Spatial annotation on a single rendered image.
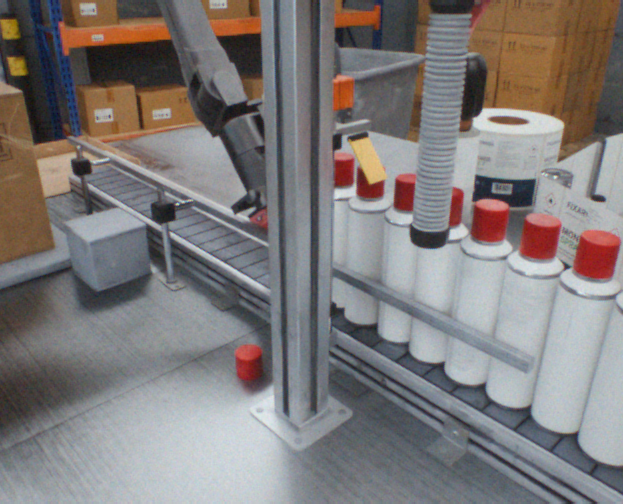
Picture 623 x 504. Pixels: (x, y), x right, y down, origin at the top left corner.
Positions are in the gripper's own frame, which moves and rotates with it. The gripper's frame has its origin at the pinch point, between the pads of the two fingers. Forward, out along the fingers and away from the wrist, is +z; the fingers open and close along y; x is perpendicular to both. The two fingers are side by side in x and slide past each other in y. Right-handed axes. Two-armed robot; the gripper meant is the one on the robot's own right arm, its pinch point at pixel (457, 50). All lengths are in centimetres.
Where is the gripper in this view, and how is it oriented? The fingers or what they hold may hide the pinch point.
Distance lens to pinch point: 83.4
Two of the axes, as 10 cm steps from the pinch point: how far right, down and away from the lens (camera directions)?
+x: -7.2, 3.3, -6.1
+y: -6.9, -3.2, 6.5
